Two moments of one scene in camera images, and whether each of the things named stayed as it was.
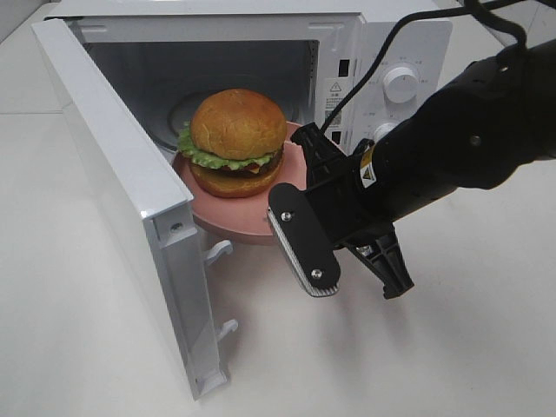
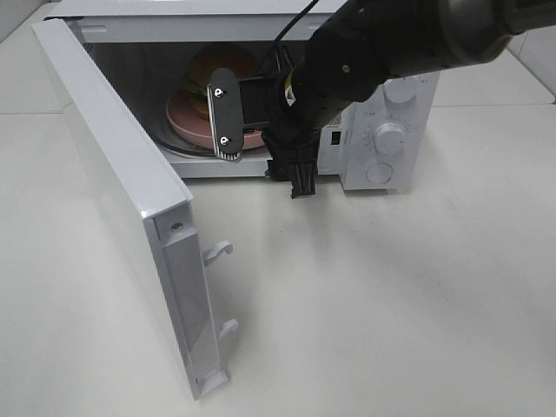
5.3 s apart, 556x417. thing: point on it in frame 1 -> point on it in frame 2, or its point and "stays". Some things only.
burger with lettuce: (234, 144) -> (212, 57)
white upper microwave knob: (400, 84) stays
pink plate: (242, 219) -> (188, 122)
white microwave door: (149, 212) stays
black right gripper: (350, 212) -> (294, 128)
